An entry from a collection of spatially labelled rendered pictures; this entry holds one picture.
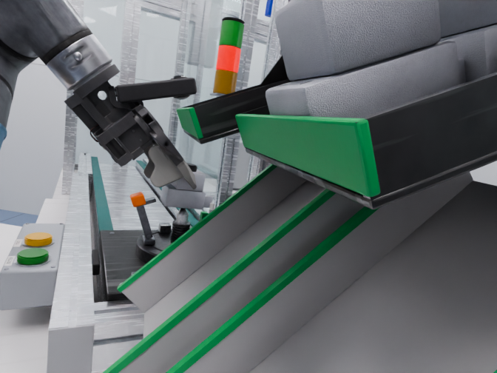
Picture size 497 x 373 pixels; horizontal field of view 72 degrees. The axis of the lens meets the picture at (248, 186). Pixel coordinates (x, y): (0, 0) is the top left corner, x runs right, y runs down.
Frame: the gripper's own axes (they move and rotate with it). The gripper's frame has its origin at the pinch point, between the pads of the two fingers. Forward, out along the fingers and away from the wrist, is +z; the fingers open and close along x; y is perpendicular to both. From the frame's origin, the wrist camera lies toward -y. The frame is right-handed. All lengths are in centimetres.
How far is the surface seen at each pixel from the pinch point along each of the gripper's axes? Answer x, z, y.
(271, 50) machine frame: -78, 6, -66
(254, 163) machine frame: -78, 40, -33
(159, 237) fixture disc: -2.1, 5.9, 10.5
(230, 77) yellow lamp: -16.4, -5.9, -21.5
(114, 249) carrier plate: -2.2, 2.4, 17.0
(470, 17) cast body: 43.5, -12.2, -10.1
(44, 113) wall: -330, -29, 41
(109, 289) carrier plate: 10.8, 1.4, 18.1
